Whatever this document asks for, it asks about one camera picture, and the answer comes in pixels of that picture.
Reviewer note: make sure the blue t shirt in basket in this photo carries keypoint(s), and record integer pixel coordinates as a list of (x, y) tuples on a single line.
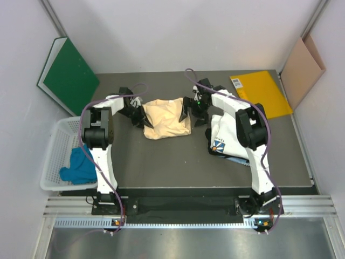
[(81, 170)]

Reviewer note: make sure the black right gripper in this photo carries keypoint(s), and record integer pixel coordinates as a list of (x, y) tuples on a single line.
[(201, 122)]

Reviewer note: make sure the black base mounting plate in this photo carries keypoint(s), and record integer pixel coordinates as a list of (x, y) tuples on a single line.
[(161, 207)]

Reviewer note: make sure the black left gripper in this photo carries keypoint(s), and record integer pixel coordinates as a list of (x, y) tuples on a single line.
[(142, 121)]

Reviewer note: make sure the aluminium frame rail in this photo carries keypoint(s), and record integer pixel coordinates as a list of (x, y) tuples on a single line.
[(293, 205)]

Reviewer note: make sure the cream yellow t shirt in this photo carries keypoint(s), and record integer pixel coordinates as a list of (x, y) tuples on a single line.
[(164, 116)]

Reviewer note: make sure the white t shirt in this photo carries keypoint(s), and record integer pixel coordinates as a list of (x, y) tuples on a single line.
[(223, 138)]

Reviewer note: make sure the perforated cable duct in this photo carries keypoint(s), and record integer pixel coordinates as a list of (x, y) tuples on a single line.
[(112, 223)]

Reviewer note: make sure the green binder folder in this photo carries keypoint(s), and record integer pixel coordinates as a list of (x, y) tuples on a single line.
[(67, 78)]

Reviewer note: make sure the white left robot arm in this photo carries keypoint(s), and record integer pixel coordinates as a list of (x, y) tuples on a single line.
[(96, 136)]

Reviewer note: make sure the yellow plastic folder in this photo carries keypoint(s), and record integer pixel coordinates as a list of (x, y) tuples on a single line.
[(259, 87)]

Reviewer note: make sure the beige cardboard folder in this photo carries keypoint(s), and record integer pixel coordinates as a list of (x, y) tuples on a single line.
[(302, 70)]

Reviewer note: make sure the white plastic basket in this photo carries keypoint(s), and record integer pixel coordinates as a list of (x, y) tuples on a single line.
[(64, 138)]

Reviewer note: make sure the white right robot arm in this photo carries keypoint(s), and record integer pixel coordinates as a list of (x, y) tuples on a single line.
[(237, 131)]

